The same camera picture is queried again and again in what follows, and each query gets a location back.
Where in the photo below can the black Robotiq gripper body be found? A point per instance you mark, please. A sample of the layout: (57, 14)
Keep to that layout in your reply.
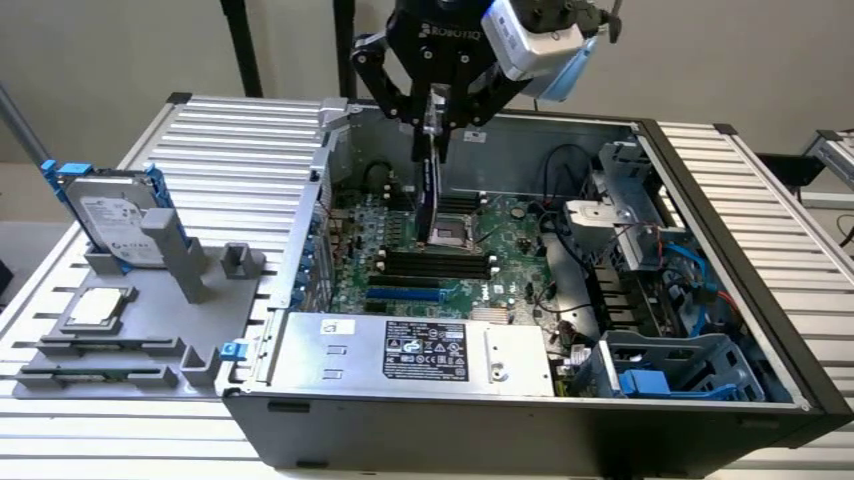
(436, 35)

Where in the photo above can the black graphics card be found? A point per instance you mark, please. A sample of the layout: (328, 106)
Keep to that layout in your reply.
(430, 200)

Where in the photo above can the black RAM slot bank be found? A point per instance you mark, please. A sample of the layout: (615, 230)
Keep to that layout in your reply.
(436, 265)

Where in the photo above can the blue expansion slot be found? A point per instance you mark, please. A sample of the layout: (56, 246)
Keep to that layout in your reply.
(403, 293)

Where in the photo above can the black expansion slot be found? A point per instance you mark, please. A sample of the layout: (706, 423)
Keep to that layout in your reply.
(394, 306)

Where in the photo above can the black stand pole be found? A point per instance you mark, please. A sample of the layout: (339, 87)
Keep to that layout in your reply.
(347, 75)
(243, 45)

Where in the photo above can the light blue face mask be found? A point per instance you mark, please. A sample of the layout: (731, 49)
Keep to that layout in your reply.
(567, 75)

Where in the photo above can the round coin battery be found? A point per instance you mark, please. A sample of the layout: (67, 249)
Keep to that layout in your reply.
(515, 211)

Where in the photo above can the metal CPU socket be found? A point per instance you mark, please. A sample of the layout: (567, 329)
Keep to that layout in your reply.
(454, 232)

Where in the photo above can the green Dell motherboard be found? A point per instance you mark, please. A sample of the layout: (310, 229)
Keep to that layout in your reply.
(414, 235)

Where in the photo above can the silver metal drive cage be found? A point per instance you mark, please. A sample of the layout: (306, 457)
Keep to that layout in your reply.
(627, 210)

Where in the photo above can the small finned chipset heatsink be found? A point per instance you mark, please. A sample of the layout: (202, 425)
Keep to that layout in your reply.
(490, 315)

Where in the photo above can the hard disk in blue carrier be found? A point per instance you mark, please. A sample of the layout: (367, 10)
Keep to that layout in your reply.
(109, 215)

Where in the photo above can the silver power supply unit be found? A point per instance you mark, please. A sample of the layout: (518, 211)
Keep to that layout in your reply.
(414, 352)

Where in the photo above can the blue case latch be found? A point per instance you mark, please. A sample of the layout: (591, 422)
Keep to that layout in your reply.
(231, 350)

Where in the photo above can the grey parts rack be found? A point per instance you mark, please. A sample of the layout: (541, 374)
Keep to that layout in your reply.
(154, 320)

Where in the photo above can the grey blue disk bay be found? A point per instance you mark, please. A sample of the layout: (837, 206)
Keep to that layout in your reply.
(674, 365)

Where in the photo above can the silver CPU chip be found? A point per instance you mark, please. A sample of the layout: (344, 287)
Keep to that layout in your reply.
(100, 304)

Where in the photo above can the black open PC case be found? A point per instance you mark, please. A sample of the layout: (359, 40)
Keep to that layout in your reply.
(520, 430)

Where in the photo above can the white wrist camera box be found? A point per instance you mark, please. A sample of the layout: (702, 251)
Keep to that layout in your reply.
(527, 37)

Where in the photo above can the grey metal post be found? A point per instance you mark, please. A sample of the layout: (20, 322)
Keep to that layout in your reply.
(20, 120)

